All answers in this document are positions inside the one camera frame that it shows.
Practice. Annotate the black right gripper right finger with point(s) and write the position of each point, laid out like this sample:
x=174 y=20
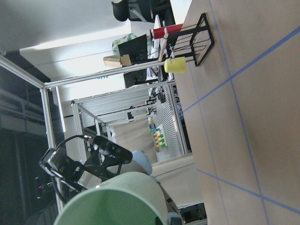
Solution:
x=175 y=221

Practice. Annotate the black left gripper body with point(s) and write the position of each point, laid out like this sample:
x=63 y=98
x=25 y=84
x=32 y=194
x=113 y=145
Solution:
x=96 y=169

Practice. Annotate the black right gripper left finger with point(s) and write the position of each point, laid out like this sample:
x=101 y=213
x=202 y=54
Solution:
x=158 y=221

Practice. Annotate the green cup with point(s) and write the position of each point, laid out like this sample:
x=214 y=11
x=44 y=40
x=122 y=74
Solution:
x=112 y=201

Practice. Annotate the yellow cup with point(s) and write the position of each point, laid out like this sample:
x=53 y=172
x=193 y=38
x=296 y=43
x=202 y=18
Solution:
x=175 y=65

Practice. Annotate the cardboard box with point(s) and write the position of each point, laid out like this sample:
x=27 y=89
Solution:
x=117 y=61

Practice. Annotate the black monitor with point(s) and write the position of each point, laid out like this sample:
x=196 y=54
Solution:
x=137 y=49

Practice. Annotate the red bottle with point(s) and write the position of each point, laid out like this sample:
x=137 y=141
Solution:
x=160 y=32

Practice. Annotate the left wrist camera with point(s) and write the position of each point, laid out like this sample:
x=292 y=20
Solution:
x=109 y=149

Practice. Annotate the aluminium frame post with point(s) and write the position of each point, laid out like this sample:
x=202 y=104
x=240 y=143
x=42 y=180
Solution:
x=44 y=86

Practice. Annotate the black wire cup rack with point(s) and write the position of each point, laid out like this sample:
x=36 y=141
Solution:
x=193 y=42

